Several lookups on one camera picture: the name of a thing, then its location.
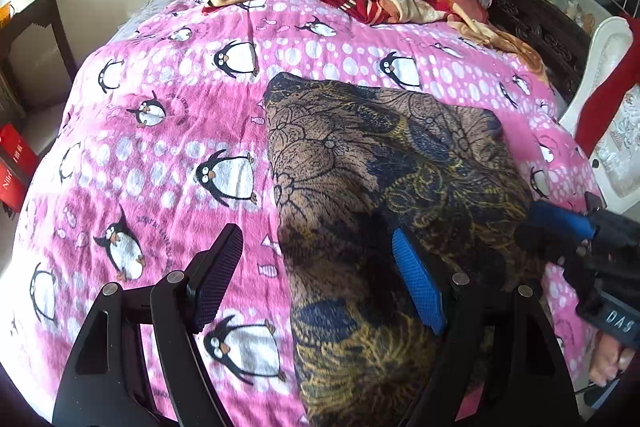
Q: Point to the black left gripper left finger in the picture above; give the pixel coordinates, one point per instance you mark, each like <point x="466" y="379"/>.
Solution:
<point x="135" y="361"/>

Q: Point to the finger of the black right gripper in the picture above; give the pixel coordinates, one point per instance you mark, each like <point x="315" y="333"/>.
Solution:
<point x="545" y="245"/>

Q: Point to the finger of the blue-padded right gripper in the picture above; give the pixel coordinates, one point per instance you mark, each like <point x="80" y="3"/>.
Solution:
<point x="560" y="221"/>

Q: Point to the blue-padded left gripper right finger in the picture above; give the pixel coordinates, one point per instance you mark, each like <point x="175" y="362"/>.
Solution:
<point x="498" y="361"/>

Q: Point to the dark floral batik garment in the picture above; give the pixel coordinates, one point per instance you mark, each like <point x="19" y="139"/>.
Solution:
<point x="350" y="165"/>

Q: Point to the person's right hand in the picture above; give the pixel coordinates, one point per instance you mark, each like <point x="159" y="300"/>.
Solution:
<point x="608" y="359"/>

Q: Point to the white ornate chair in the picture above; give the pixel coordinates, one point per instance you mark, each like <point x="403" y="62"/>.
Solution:
<point x="613" y="167"/>

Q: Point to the red cloth on chair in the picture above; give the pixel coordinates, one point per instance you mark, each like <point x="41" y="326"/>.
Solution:
<point x="602" y="104"/>

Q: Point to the dark carved nightstand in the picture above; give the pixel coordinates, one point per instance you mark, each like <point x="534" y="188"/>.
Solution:
<point x="562" y="45"/>

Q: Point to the pink penguin blanket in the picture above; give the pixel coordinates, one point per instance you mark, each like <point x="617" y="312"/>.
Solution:
<point x="164" y="140"/>

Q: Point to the red box on floor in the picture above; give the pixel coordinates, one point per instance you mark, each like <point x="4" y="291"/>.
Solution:
<point x="18" y="165"/>

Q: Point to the gold and red satin cloth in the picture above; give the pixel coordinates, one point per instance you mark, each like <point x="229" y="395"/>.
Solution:
<point x="380" y="1"/>

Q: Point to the dark wooden side table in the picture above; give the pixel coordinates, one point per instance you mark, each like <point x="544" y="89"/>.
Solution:
<point x="38" y="66"/>

